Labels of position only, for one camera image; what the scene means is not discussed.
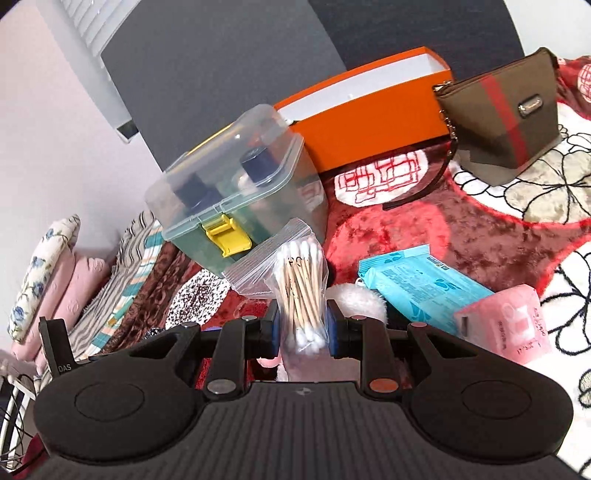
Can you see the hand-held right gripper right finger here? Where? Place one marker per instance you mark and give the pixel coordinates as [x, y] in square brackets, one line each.
[334, 334]

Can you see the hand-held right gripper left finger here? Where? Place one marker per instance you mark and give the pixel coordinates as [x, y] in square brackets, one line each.
[272, 330]

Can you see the white fluffy puff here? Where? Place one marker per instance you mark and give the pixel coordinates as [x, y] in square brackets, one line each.
[360, 300]

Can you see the bag of cotton swabs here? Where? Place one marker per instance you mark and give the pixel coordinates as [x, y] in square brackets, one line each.
[300, 286]

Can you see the light blue wet wipes pack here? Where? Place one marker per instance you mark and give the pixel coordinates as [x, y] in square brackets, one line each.
[415, 286]

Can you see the orange cardboard box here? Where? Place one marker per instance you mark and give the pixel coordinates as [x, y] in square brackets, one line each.
[369, 129]

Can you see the pink plush item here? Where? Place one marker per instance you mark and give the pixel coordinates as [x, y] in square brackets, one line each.
[318, 369]

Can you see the pink cushion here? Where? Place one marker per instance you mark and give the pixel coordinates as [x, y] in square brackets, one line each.
[83, 286]

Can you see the floral pillow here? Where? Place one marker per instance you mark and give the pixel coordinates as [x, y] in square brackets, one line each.
[41, 267]

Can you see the stack of folded blankets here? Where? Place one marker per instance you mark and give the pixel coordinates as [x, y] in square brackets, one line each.
[138, 258]

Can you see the clear plastic storage box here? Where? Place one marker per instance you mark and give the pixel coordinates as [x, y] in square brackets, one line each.
[198, 221]

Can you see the dark blue capped bottle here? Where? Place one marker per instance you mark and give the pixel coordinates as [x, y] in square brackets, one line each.
[191, 189]
[256, 161]

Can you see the red printed blanket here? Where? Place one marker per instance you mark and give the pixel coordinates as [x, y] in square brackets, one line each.
[461, 230]

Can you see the pink tissue pack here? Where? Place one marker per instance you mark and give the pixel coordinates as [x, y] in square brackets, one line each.
[508, 323]

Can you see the brown striped pouch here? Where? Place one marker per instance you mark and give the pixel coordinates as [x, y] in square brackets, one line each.
[498, 129]

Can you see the grey upholstered headboard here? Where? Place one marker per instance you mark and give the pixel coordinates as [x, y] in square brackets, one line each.
[207, 69]

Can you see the white slatted panel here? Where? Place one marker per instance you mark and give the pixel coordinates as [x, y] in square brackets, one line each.
[87, 27]

